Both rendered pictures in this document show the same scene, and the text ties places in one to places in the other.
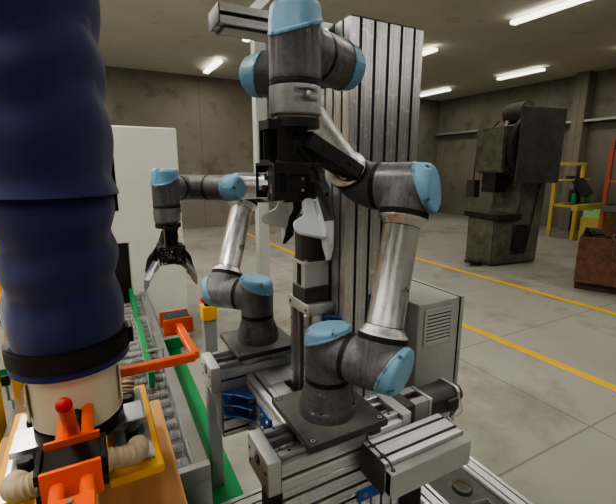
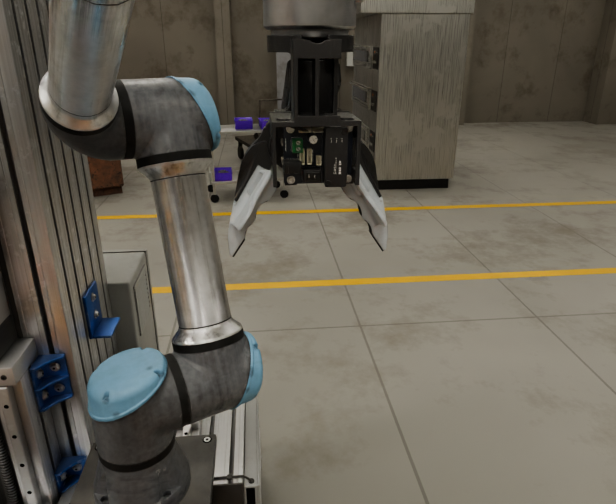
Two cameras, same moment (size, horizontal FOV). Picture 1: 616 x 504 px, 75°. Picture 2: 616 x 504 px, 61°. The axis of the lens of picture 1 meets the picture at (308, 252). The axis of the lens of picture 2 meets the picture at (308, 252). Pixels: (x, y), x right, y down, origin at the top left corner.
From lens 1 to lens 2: 0.63 m
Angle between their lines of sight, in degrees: 65
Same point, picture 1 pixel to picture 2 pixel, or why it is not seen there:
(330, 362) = (171, 413)
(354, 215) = (44, 177)
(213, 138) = not seen: outside the picture
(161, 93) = not seen: outside the picture
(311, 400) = (148, 488)
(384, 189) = (156, 126)
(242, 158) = not seen: outside the picture
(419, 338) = (136, 325)
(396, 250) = (202, 213)
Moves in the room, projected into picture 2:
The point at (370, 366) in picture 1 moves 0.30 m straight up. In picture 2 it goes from (232, 379) to (220, 194)
